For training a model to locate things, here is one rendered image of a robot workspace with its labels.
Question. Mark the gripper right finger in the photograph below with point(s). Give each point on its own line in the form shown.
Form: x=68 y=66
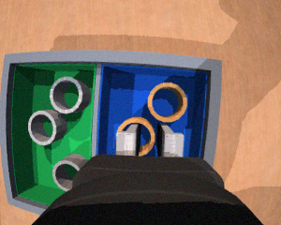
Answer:
x=168 y=143

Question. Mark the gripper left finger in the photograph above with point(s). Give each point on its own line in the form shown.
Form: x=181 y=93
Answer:
x=128 y=143

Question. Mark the grey metal sleeve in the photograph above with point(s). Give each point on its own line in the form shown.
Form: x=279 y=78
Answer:
x=59 y=172
x=58 y=92
x=37 y=131

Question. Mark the green and blue divided bin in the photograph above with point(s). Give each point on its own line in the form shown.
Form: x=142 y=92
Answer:
x=119 y=88

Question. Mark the bronze bushing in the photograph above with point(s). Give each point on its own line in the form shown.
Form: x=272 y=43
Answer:
x=144 y=149
x=182 y=102

